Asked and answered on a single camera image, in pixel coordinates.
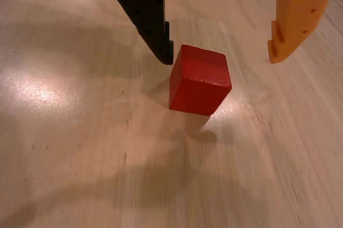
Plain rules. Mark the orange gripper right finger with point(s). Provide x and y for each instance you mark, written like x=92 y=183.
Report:
x=297 y=10

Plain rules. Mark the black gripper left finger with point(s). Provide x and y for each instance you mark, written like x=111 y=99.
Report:
x=147 y=10

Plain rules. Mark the red wooden cube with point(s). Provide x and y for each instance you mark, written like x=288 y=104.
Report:
x=199 y=83

